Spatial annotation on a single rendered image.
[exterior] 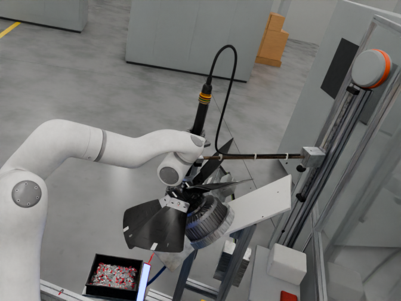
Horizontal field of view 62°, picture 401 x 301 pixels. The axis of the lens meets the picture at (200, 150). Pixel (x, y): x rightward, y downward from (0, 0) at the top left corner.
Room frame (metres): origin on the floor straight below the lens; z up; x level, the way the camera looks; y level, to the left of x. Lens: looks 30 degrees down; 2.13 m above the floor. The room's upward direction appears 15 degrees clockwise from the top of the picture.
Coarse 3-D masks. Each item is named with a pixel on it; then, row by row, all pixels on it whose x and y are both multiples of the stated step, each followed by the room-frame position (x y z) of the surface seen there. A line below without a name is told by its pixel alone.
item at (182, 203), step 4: (172, 200) 1.14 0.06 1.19; (176, 200) 1.15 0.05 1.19; (180, 200) 1.15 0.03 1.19; (168, 204) 1.11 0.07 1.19; (172, 204) 1.12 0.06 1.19; (176, 204) 1.12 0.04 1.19; (180, 204) 1.13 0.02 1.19; (184, 204) 1.14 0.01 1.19; (188, 204) 1.14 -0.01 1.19; (176, 208) 1.10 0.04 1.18; (180, 208) 1.11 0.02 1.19; (184, 208) 1.11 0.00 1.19; (184, 212) 1.09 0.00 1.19
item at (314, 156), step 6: (306, 150) 1.39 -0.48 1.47; (312, 150) 1.41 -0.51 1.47; (318, 150) 1.42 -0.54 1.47; (324, 150) 1.42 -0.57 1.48; (306, 156) 1.38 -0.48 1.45; (312, 156) 1.36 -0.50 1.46; (318, 156) 1.38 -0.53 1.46; (324, 156) 1.40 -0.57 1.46; (306, 162) 1.36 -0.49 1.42; (312, 162) 1.37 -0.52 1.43; (318, 162) 1.39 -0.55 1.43
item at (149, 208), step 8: (152, 200) 1.23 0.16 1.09; (128, 208) 1.25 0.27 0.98; (136, 208) 1.22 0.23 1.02; (144, 208) 1.20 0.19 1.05; (152, 208) 1.19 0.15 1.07; (160, 208) 1.18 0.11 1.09; (128, 216) 1.20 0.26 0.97; (136, 216) 1.18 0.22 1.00; (144, 216) 1.17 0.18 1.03; (152, 216) 1.16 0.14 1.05; (128, 224) 1.16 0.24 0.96; (136, 224) 1.15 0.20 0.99; (144, 224) 1.14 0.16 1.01; (128, 232) 1.12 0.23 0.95; (136, 232) 1.11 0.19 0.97; (128, 240) 1.09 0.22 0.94
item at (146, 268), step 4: (144, 264) 0.77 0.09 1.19; (144, 268) 0.77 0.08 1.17; (148, 268) 0.77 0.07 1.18; (144, 272) 0.77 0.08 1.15; (148, 272) 0.77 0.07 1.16; (144, 276) 0.77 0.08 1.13; (144, 280) 0.77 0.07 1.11; (140, 284) 0.77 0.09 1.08; (144, 284) 0.77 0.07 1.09; (140, 288) 0.77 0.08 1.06; (144, 288) 0.77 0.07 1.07; (140, 292) 0.77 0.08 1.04; (140, 296) 0.77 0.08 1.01; (140, 300) 0.77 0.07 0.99
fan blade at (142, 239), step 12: (156, 216) 1.04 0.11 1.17; (168, 216) 1.04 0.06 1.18; (180, 216) 1.05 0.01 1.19; (144, 228) 0.97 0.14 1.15; (156, 228) 0.97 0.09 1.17; (168, 228) 0.98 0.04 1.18; (180, 228) 0.99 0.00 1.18; (132, 240) 0.92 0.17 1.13; (144, 240) 0.92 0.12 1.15; (156, 240) 0.91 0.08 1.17; (168, 240) 0.92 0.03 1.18; (180, 240) 0.93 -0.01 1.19; (168, 252) 0.86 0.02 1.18; (180, 252) 0.87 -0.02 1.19
